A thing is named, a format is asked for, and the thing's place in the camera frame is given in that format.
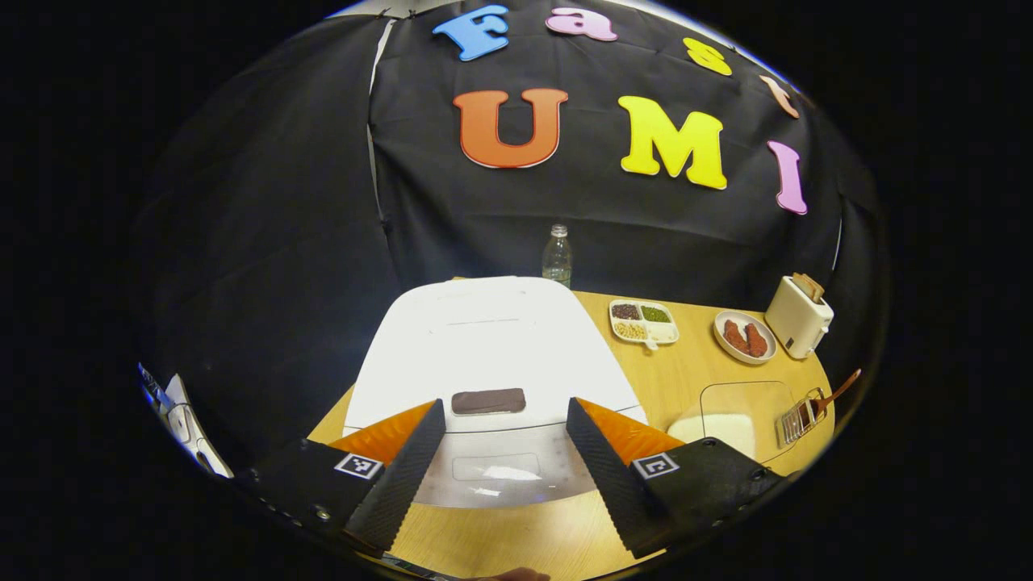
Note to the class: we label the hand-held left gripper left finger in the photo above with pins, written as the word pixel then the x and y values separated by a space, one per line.
pixel 403 484

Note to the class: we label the toast bread slice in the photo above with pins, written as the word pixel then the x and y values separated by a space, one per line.
pixel 815 284
pixel 801 287

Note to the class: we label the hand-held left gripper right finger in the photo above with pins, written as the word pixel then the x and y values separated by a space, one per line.
pixel 617 492

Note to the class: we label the white divided bean dish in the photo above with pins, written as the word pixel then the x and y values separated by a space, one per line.
pixel 666 331

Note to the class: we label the white rice cooker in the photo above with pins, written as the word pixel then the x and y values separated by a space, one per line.
pixel 484 339

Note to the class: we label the clear plastic water bottle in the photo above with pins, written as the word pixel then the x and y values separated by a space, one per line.
pixel 557 262

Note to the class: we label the white round plate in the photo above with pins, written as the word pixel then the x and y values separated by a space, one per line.
pixel 720 323

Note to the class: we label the white toaster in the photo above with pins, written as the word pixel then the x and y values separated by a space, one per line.
pixel 795 319

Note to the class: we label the brown meat piece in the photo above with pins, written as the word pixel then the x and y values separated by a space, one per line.
pixel 734 336
pixel 757 341

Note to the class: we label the brown wooden spoon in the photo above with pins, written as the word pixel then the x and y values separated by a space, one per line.
pixel 839 391

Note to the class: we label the black backdrop cloth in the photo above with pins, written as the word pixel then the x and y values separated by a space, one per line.
pixel 484 218

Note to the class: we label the white side desk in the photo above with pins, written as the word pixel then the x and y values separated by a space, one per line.
pixel 173 391

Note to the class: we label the white rice box clear lid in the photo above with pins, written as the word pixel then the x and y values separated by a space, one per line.
pixel 750 403

